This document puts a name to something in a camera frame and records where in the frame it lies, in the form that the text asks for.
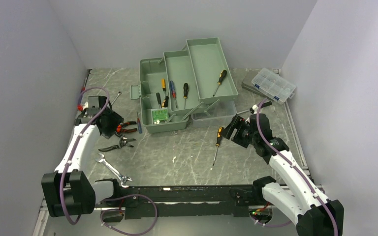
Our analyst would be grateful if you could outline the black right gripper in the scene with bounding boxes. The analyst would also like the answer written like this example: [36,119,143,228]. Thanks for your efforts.
[219,115,258,148]

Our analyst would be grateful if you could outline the green toolbox base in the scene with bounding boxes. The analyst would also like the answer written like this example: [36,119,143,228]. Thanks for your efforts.
[139,58,188,133]

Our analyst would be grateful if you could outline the green label screwdriver bit box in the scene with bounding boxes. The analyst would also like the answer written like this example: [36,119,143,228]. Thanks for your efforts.
[150,108,169,124]

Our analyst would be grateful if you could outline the yellow black handle hammer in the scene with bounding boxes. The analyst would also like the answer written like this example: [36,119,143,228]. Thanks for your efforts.
[156,92,169,108]

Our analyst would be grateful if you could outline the yellow black stubby screwdriver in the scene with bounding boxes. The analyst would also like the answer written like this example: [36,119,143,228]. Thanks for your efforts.
[213,69,227,97]

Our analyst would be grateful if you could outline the short yellow screwdriver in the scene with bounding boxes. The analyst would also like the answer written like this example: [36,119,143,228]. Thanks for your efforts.
[161,78,166,95]

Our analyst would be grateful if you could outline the blue red long screwdriver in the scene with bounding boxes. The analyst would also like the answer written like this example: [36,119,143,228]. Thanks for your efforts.
[169,80,178,109]

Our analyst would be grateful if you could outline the yellow black medium screwdriver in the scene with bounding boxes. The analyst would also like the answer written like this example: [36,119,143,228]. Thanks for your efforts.
[183,83,189,108]

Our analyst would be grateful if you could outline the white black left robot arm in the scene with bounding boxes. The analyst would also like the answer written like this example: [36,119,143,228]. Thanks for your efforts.
[41,96,124,217]

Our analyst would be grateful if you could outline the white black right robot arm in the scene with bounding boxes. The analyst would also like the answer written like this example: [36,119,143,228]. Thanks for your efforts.
[217,114,344,236]

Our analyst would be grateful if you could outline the orange black needle-nose pliers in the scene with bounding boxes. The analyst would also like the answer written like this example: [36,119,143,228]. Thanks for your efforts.
[115,121,138,134]

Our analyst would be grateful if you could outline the long yellow black screwdriver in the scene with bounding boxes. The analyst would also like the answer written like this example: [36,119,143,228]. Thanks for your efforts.
[212,126,224,166]

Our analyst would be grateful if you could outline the black yellow pliers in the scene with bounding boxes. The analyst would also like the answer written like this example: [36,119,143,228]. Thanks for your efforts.
[98,137,136,152]

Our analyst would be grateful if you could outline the blue red small screwdriver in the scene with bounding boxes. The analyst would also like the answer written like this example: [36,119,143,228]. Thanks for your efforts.
[136,112,142,134]

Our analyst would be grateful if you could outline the green toolbox latch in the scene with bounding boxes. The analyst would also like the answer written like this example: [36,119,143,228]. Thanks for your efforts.
[130,85,141,100]

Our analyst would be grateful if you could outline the clear compartment organizer box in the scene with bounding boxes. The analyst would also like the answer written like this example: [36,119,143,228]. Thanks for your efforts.
[251,68,296,104]

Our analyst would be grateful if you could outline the large silver open-end wrench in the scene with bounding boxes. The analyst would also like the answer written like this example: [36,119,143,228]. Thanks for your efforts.
[94,153,132,188]

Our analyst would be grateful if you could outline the grey flat case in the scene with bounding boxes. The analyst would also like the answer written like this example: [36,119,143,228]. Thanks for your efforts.
[241,70,266,97]

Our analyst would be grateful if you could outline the green top toolbox tray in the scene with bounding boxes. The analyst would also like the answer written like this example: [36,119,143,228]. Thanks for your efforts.
[186,37,238,104]

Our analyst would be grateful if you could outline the green toolbox tray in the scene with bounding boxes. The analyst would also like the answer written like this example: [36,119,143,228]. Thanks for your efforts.
[163,50,206,116]
[186,37,238,104]

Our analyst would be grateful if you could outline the green middle toolbox tray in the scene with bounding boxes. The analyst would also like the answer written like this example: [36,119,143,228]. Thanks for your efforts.
[163,50,206,116]

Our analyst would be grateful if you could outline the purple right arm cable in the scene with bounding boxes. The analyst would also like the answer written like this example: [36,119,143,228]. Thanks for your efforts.
[249,98,340,236]

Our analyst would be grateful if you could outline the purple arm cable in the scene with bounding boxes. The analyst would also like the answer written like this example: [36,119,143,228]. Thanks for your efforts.
[59,87,158,236]
[249,98,340,236]

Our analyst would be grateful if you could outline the red blue tool at wall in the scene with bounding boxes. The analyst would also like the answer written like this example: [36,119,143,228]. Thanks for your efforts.
[77,69,91,111]

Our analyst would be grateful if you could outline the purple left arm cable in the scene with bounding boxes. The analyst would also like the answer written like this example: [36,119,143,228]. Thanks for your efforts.
[59,87,158,236]

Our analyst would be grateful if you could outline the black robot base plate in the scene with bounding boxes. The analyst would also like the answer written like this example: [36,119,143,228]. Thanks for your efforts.
[89,185,284,219]

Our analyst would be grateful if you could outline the aluminium frame rail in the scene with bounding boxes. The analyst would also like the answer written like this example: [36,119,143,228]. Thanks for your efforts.
[40,185,323,211]

